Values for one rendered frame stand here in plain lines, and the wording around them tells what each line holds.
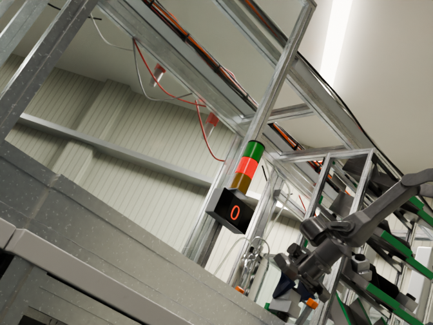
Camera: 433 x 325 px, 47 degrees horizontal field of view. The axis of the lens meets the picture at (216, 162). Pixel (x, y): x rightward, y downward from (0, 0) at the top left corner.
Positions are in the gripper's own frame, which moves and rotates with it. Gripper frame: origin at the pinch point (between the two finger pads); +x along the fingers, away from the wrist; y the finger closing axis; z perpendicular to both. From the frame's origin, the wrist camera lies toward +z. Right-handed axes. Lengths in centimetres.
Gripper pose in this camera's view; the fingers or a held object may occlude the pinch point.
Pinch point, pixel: (288, 291)
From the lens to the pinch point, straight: 131.0
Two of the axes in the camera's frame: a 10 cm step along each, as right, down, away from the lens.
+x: -6.9, 7.2, 1.1
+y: -6.6, -5.5, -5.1
